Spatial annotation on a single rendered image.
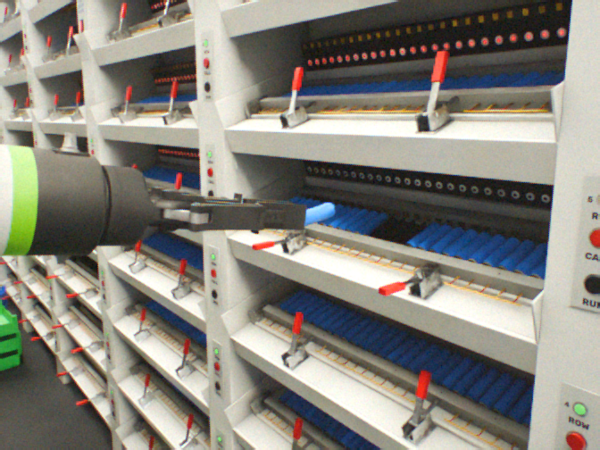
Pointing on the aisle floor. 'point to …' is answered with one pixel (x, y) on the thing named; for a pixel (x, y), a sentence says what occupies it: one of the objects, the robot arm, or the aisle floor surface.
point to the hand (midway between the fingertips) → (273, 214)
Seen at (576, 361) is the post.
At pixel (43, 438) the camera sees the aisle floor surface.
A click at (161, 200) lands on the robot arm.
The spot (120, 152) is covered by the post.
